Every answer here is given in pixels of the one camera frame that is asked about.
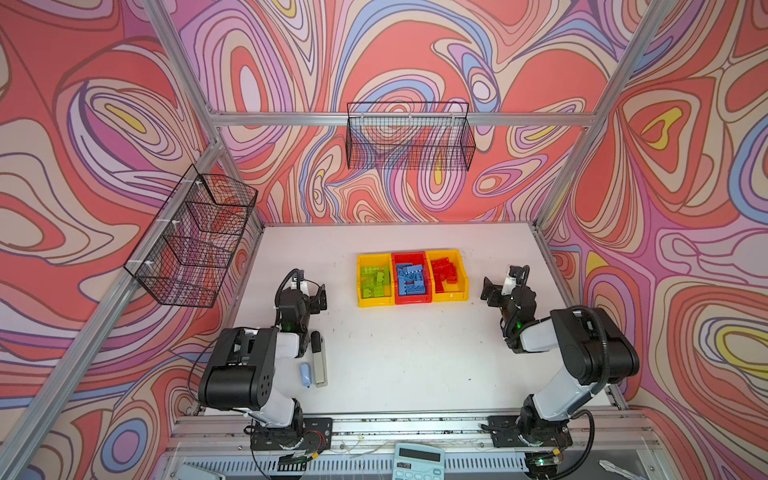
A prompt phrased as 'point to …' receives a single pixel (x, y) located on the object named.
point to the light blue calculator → (418, 462)
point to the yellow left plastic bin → (382, 261)
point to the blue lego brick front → (414, 273)
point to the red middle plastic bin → (417, 258)
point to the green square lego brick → (367, 292)
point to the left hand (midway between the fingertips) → (309, 285)
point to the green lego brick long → (370, 272)
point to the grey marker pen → (319, 359)
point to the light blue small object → (305, 374)
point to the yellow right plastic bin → (453, 292)
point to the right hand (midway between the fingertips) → (500, 284)
